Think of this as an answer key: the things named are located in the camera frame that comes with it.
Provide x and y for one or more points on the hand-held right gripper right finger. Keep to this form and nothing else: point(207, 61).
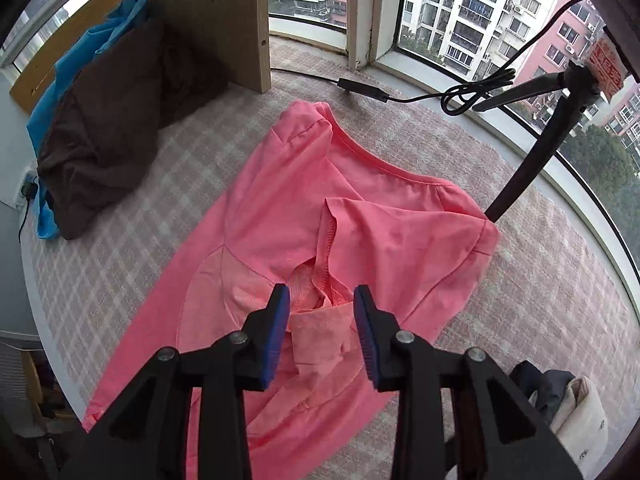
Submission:
point(367, 340)

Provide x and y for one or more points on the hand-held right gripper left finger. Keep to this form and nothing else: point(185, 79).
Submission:
point(277, 340)

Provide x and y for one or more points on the pink t-shirt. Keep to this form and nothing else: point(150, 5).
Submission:
point(280, 200)

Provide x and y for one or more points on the pile of folded clothes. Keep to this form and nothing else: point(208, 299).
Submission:
point(525, 377)

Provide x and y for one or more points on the plaid tablecloth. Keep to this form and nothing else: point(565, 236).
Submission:
point(525, 285)

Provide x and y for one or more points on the dark grey folded garment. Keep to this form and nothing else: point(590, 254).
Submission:
point(555, 390)

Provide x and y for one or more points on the black tripod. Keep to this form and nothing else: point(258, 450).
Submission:
point(530, 160)

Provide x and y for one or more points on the brown garment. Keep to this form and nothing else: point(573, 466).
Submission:
point(110, 120)

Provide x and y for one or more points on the white power strip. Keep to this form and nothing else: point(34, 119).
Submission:
point(27, 180)

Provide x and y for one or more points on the large plywood board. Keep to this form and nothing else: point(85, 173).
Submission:
point(210, 15)

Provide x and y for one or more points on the blue garment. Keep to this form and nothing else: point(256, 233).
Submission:
point(80, 55)

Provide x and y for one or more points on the pine plank board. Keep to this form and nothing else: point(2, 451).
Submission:
point(22, 97)

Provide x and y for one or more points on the apartment buildings outside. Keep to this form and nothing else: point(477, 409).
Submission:
point(480, 0)

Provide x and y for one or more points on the white window frame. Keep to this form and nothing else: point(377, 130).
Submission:
point(385, 10)

